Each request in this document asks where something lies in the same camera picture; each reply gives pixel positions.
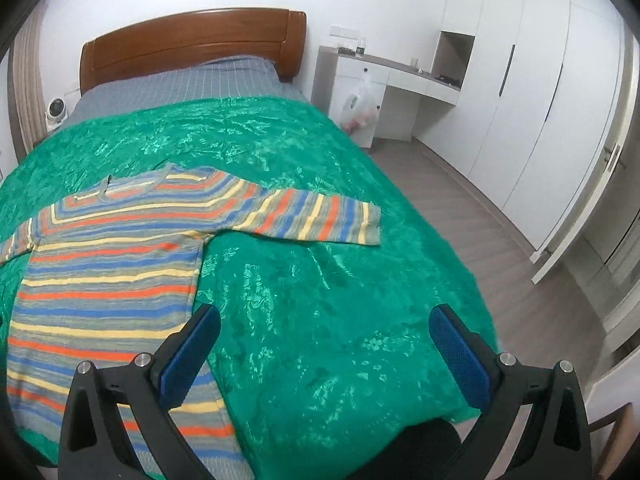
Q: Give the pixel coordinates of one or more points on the small white fan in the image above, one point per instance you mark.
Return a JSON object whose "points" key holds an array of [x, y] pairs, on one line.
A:
{"points": [[56, 110]]}

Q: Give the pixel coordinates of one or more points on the flat dark desk item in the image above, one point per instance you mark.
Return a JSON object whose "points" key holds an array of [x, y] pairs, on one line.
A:
{"points": [[448, 80]]}

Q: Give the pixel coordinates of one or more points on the brown wooden headboard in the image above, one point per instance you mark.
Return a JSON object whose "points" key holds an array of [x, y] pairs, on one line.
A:
{"points": [[190, 35]]}

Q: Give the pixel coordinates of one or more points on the white wall socket strip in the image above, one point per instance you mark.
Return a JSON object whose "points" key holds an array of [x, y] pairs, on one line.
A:
{"points": [[345, 30]]}

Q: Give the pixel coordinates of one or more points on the grey checked bed sheet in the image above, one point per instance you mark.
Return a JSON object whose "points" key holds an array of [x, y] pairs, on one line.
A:
{"points": [[200, 85]]}

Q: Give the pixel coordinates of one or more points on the clear plastic bottle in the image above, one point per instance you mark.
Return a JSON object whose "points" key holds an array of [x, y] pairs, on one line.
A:
{"points": [[361, 47]]}

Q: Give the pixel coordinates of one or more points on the white door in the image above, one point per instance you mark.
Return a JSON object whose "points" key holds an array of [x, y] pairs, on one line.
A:
{"points": [[590, 210]]}

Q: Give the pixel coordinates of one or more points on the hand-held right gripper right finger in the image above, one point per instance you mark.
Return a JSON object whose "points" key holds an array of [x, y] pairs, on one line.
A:
{"points": [[457, 347]]}

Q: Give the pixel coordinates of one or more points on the white desk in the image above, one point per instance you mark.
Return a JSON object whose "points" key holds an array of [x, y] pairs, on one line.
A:
{"points": [[395, 110]]}

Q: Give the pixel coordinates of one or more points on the white plastic bag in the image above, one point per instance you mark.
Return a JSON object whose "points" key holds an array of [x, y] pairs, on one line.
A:
{"points": [[360, 105]]}

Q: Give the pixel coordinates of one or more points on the green floral blanket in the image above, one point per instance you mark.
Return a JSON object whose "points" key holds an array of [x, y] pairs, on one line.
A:
{"points": [[310, 310]]}

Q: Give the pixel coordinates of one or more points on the wooden chair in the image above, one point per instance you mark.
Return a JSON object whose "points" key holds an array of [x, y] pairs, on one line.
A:
{"points": [[607, 420]]}

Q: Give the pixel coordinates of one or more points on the white wardrobe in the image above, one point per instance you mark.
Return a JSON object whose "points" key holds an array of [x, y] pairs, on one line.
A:
{"points": [[525, 110]]}

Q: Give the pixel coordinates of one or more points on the beige striped curtain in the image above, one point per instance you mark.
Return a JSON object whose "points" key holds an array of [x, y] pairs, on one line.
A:
{"points": [[25, 85]]}

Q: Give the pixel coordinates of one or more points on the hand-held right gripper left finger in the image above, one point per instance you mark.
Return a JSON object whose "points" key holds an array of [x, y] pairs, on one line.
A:
{"points": [[192, 347]]}

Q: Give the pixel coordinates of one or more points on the striped knit sweater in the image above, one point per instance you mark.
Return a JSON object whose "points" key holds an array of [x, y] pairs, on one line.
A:
{"points": [[100, 280]]}

